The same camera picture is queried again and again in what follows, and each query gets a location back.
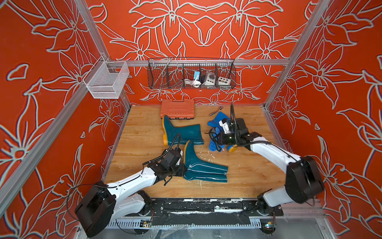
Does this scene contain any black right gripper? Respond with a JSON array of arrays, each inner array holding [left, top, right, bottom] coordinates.
[[211, 132, 241, 146]]

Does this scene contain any teal rubber boot orange sole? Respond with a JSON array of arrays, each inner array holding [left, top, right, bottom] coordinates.
[[183, 140, 228, 183]]

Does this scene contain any blue microfiber cloth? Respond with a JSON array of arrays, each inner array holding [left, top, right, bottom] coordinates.
[[208, 119, 225, 152]]

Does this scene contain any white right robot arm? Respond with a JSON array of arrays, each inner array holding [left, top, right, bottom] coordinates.
[[217, 118, 324, 215]]

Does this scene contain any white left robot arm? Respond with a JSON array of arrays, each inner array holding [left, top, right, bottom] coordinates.
[[75, 162, 188, 238]]

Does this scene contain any blue rubber boot orange sole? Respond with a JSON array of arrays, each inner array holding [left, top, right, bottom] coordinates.
[[214, 112, 236, 153]]

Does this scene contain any white socket box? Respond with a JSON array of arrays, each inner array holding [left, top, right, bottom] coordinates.
[[217, 77, 231, 89]]

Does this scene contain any red plastic tool case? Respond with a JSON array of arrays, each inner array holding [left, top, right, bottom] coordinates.
[[160, 99, 195, 120]]

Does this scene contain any white power adapter box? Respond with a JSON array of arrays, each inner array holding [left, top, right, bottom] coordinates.
[[203, 71, 216, 87]]

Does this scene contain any blue white small box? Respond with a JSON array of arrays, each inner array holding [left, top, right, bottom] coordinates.
[[194, 71, 201, 81]]

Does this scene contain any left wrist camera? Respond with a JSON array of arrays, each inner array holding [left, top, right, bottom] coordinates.
[[160, 148, 183, 170]]

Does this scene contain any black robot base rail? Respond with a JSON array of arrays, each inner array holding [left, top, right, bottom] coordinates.
[[125, 198, 284, 229]]

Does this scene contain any coiled white cable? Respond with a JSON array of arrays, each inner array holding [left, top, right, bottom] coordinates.
[[183, 78, 201, 89]]

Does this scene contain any black wire wall basket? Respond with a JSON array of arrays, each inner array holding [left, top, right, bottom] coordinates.
[[147, 57, 236, 90]]

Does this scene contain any clear plastic wall bin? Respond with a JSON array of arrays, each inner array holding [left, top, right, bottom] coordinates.
[[84, 61, 130, 99]]

